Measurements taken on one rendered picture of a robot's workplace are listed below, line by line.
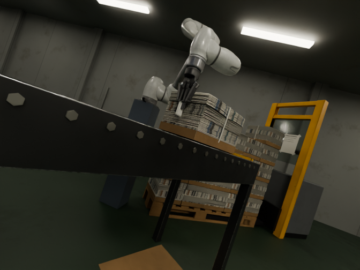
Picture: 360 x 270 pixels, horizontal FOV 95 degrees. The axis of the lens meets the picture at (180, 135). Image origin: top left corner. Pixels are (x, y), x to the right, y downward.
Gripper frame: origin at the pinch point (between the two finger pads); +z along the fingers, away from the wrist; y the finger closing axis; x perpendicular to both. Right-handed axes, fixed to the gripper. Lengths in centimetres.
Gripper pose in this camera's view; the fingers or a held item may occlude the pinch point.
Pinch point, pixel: (180, 109)
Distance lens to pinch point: 82.6
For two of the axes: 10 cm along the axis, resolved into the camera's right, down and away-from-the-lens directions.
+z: -3.3, 9.5, -0.1
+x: -6.6, -2.4, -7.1
